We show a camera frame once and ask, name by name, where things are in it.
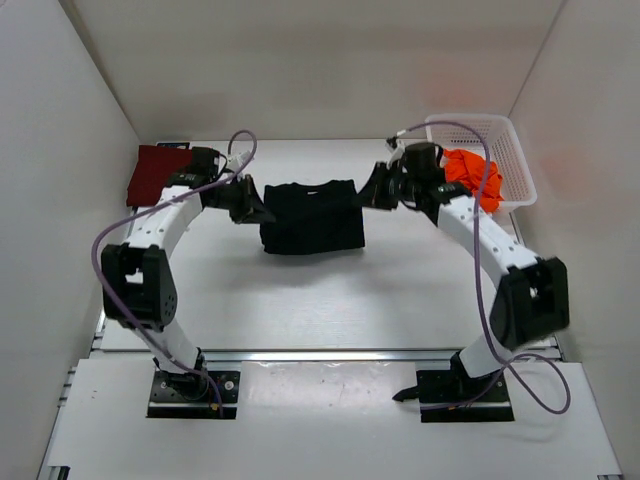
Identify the dark red t shirt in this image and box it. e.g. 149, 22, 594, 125
126, 145, 192, 208

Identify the white plastic laundry basket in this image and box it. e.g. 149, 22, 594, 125
426, 113, 537, 213

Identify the orange t shirt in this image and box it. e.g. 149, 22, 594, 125
443, 149, 503, 214

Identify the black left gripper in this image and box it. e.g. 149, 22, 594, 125
206, 174, 275, 224

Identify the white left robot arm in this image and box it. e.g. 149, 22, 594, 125
94, 147, 275, 400

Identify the dark logo sticker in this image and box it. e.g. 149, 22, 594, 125
156, 142, 190, 150

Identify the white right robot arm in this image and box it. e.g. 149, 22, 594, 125
356, 138, 569, 400

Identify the black t shirt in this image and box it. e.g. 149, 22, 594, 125
260, 180, 365, 256

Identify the aluminium front table rail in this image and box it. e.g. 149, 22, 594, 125
89, 340, 563, 363

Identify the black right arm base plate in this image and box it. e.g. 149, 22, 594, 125
392, 369, 515, 423

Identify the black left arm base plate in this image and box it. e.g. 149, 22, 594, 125
147, 368, 241, 420

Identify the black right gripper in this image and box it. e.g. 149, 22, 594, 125
353, 162, 423, 212

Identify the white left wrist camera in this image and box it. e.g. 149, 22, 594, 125
226, 151, 252, 172

